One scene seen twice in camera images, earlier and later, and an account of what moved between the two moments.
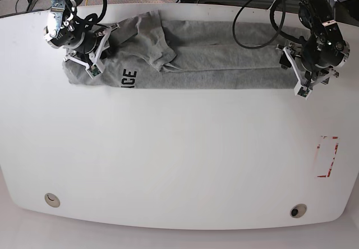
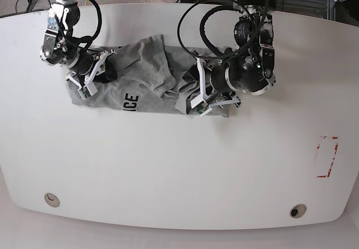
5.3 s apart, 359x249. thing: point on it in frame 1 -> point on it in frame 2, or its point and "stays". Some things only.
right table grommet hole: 298,211 stays
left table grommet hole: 52,200 stays
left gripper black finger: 107,52 -> 110,74
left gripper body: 88,51 -> 88,65
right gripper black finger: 284,60 -> 192,74
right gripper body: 308,73 -> 213,80
